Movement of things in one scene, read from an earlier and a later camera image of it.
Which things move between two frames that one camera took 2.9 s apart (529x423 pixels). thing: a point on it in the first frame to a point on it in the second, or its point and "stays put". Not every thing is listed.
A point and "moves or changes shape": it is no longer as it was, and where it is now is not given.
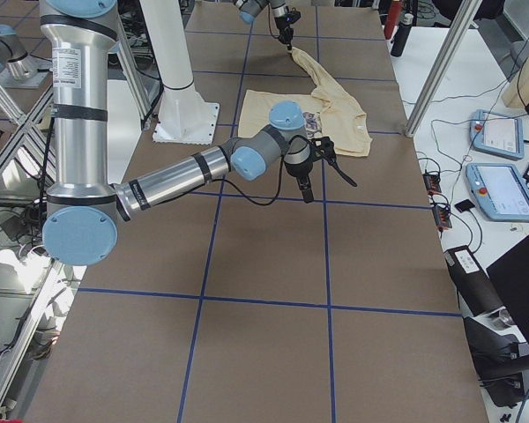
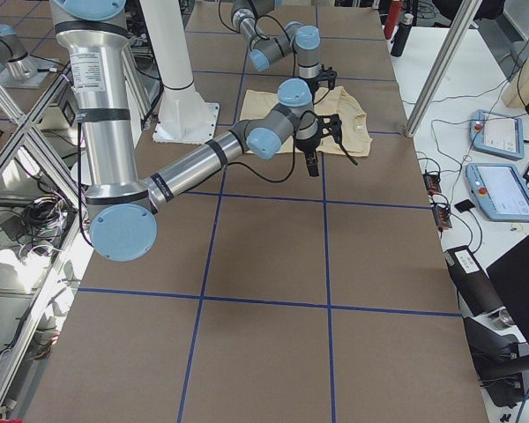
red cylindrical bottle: [391, 18] stays put
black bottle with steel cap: [401, 34] stays put
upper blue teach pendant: [497, 133] stays put
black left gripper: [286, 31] to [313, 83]
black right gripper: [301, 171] to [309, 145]
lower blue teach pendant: [501, 193] stays put
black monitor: [520, 278] stays put
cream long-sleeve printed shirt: [330, 113] moves or changes shape
